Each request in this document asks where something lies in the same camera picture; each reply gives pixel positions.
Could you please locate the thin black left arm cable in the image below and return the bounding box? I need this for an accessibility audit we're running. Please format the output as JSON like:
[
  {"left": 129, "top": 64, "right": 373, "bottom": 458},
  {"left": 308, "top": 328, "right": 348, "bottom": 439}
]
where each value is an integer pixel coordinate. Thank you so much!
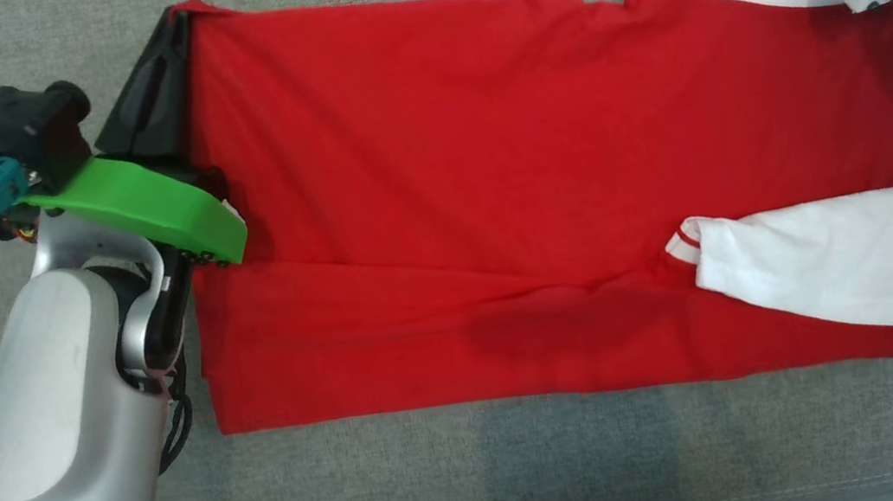
[{"left": 142, "top": 365, "right": 205, "bottom": 477}]

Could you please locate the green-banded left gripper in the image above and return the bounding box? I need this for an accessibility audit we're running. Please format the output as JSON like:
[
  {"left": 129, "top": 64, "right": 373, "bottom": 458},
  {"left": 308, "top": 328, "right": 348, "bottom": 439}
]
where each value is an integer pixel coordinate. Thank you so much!
[{"left": 0, "top": 3, "right": 254, "bottom": 297}]

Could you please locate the red jersey with white sleeves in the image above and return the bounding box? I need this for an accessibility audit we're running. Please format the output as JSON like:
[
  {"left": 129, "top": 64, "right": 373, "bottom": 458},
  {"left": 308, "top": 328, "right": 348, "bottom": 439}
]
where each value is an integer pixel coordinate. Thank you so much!
[{"left": 148, "top": 0, "right": 893, "bottom": 466}]

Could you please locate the grey fabric sofa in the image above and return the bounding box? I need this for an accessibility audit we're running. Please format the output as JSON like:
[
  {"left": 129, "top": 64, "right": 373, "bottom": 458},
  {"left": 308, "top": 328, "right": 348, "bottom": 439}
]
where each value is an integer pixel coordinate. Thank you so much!
[{"left": 0, "top": 0, "right": 893, "bottom": 501}]

